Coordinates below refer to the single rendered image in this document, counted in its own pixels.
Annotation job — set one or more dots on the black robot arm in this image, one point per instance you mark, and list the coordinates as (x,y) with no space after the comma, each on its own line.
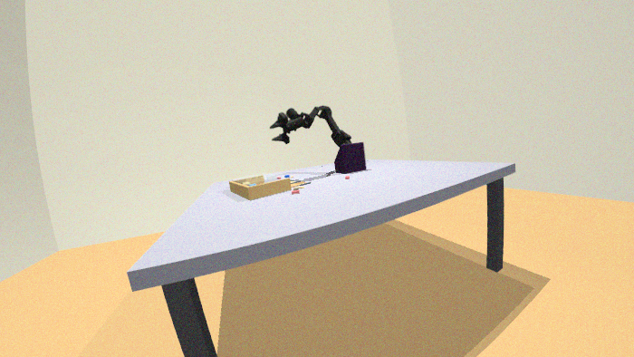
(340,137)

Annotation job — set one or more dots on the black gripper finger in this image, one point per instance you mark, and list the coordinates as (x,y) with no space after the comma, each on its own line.
(279,138)
(278,123)

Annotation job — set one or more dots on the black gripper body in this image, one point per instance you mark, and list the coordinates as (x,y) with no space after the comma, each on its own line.
(287,126)

